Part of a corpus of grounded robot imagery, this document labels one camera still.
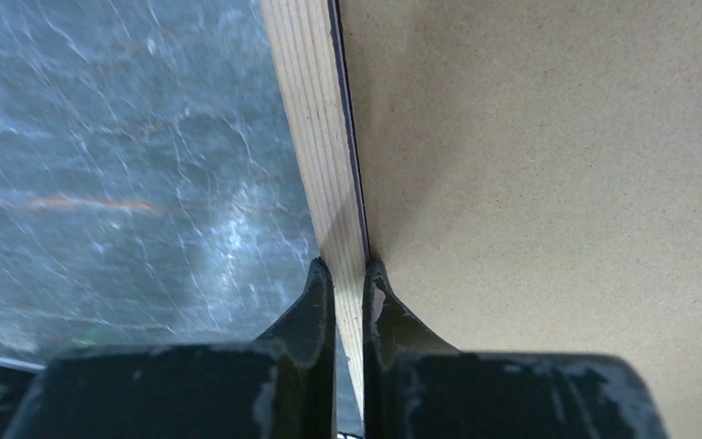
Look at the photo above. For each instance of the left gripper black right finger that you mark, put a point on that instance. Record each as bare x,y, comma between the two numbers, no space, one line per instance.
417,385

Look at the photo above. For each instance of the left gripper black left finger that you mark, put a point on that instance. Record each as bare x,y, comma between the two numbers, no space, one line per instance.
281,384

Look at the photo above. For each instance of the brown cardboard backing board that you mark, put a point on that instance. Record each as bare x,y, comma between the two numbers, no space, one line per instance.
532,175

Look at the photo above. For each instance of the wooden picture frame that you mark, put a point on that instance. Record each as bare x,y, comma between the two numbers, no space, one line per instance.
307,48

